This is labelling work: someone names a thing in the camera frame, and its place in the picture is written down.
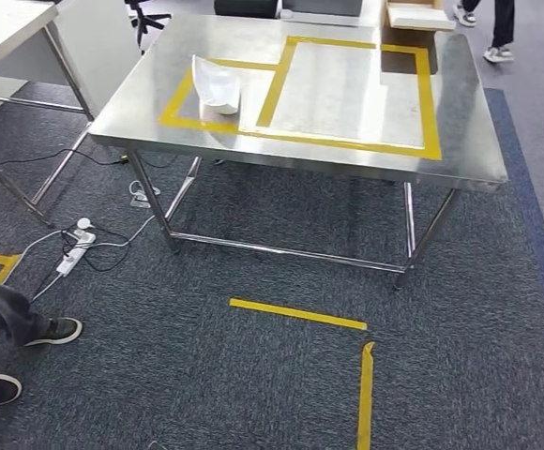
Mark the floor socket box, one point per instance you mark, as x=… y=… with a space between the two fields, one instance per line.
x=143 y=199

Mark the white power strip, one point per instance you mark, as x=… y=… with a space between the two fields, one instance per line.
x=73 y=258

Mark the white curved shell part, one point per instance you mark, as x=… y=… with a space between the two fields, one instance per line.
x=218 y=87

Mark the steel workbench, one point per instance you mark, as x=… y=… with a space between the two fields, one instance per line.
x=347 y=93

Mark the black carry case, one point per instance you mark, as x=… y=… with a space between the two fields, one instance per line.
x=246 y=7

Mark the white plug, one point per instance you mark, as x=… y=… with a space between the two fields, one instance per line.
x=83 y=223

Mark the person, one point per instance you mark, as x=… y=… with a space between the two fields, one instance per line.
x=501 y=25
x=0 y=310

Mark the yellow floor tape strip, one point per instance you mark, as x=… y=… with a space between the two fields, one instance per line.
x=300 y=315
x=366 y=404

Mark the black office chair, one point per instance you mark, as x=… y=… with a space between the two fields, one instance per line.
x=143 y=22

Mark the yellow tape double rectangle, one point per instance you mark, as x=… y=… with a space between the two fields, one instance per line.
x=426 y=99

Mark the white desk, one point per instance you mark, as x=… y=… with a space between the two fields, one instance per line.
x=0 y=31

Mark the white flat panel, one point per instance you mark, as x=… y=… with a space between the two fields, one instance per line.
x=417 y=17

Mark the grey laptop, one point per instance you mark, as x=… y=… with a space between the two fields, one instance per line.
x=323 y=6

